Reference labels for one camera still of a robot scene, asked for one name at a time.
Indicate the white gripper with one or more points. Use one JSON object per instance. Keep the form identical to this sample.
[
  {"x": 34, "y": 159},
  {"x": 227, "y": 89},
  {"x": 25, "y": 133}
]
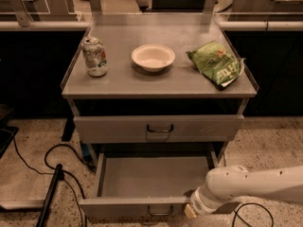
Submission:
[{"x": 201, "y": 202}]

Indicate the grey drawer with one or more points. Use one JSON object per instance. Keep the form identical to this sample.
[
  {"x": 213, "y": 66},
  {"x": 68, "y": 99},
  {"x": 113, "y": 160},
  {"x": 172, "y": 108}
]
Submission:
[
  {"x": 150, "y": 186},
  {"x": 157, "y": 128}
]

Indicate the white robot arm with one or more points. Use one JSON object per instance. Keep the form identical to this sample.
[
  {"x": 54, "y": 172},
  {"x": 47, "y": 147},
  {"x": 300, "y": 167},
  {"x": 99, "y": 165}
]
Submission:
[{"x": 224, "y": 184}]

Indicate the grey top drawer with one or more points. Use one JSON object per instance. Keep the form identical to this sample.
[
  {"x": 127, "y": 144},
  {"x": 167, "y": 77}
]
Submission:
[{"x": 157, "y": 128}]

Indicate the grey metal drawer cabinet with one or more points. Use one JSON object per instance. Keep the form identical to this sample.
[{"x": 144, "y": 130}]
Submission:
[{"x": 128, "y": 90}]

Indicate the black power strip bar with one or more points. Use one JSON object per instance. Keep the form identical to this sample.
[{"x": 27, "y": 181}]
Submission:
[{"x": 58, "y": 175}]

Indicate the green chip bag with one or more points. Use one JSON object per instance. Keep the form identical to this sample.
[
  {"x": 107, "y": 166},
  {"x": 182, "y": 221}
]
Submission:
[{"x": 217, "y": 63}]

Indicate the white paper bowl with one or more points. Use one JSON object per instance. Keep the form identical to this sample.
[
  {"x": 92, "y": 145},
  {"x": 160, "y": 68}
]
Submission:
[{"x": 153, "y": 57}]

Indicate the crushed white soda can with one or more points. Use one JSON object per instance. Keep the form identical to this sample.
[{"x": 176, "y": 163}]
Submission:
[{"x": 94, "y": 56}]

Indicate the white horizontal rail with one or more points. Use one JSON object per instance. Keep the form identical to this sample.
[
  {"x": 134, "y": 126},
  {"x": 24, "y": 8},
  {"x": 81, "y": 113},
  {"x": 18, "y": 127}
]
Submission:
[{"x": 228, "y": 26}]

